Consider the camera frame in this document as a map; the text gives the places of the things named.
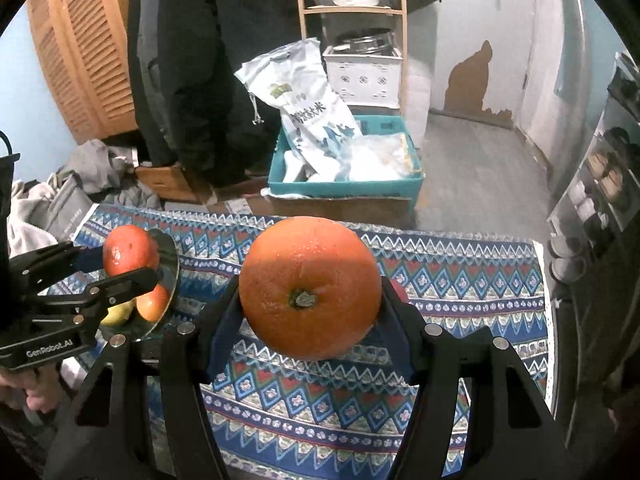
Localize large orange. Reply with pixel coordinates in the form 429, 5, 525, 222
136, 284, 170, 323
239, 217, 382, 361

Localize yellow mango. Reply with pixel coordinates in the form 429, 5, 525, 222
100, 299, 136, 327

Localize small tangerine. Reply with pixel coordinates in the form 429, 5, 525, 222
102, 224, 160, 276

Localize red apple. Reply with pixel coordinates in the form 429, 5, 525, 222
390, 278, 409, 304

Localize left hand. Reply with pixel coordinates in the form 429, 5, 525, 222
0, 364, 65, 414

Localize white fleece garment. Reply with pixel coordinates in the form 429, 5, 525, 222
6, 180, 58, 258

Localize grey tote bag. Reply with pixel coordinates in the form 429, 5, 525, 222
29, 171, 96, 242

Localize patterned blue tablecloth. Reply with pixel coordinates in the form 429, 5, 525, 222
44, 205, 567, 479

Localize grey clothes pile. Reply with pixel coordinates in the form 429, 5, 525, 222
55, 139, 163, 210

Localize cardboard box under crate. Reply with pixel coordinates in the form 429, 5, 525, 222
164, 186, 426, 231

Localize wooden drawer box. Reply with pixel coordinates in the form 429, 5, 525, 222
134, 165, 213, 205

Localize clear plastic bag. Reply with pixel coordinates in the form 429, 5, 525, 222
338, 132, 421, 182

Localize shoe rack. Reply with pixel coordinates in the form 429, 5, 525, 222
548, 52, 639, 285

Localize teal plastic crate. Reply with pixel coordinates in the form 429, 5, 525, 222
268, 115, 424, 206

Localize white rice bag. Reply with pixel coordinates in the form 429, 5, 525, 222
235, 38, 362, 182

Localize wooden louvered wardrobe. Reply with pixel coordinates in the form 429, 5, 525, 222
27, 0, 137, 144

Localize white patterned storage box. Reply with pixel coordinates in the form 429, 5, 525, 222
322, 47, 402, 110

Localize black hanging jacket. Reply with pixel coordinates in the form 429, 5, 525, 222
127, 0, 300, 188

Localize steel pot on box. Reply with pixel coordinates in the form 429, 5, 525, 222
333, 27, 394, 55

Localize wooden shelf rack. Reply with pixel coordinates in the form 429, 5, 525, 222
297, 0, 409, 115

